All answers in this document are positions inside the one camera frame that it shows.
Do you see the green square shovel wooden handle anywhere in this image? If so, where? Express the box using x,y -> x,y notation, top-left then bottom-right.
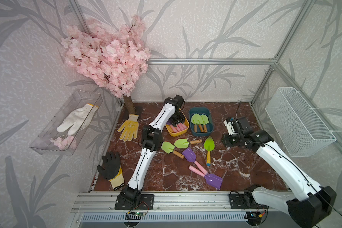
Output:
191,114 -> 198,133

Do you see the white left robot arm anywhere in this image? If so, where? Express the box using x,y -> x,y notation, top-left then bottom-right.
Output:
120,95 -> 184,207

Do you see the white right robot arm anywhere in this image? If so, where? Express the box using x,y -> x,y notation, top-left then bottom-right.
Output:
221,117 -> 337,228

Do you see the dark teal storage box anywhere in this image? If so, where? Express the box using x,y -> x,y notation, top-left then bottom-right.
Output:
189,107 -> 214,137

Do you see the yellow storage box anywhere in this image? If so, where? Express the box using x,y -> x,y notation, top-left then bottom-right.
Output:
166,113 -> 190,137

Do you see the yellow rubber glove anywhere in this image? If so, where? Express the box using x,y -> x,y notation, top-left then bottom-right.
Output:
117,115 -> 139,142

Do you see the pink cherry blossom tree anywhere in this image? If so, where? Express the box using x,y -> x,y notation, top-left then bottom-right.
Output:
61,15 -> 151,115

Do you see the black and yellow glove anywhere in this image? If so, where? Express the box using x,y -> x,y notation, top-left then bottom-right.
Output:
97,152 -> 124,191

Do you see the white cotton glove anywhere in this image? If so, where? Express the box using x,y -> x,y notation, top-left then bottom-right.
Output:
57,104 -> 99,135

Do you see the pink blossom sprig on shelf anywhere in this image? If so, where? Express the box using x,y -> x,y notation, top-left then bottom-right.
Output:
50,135 -> 77,150

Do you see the green trowel yellow handle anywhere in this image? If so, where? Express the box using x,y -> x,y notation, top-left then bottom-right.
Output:
204,136 -> 215,166

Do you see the white wire mesh basket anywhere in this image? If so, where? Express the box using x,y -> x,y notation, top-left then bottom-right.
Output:
265,87 -> 336,157

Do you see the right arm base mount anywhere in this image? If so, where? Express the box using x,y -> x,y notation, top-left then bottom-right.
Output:
229,184 -> 269,210

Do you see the aluminium front rail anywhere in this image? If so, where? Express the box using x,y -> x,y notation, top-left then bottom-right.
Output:
71,190 -> 311,213

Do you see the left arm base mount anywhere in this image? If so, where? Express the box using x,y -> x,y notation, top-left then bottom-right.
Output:
115,185 -> 154,210

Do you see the clear acrylic wall shelf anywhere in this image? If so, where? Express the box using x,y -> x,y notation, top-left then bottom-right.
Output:
29,89 -> 103,155

